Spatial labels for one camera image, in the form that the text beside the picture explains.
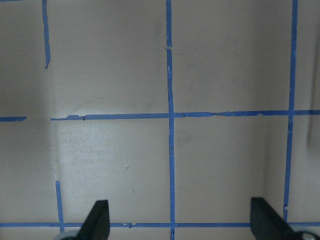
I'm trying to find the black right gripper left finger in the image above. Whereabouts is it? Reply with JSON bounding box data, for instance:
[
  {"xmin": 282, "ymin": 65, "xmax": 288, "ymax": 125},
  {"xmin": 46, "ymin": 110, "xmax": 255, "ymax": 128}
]
[{"xmin": 76, "ymin": 200, "xmax": 110, "ymax": 240}]

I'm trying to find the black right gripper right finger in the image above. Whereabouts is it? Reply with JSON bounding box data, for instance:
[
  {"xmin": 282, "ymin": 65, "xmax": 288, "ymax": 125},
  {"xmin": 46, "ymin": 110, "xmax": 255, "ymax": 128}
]
[{"xmin": 250, "ymin": 197, "xmax": 302, "ymax": 240}]

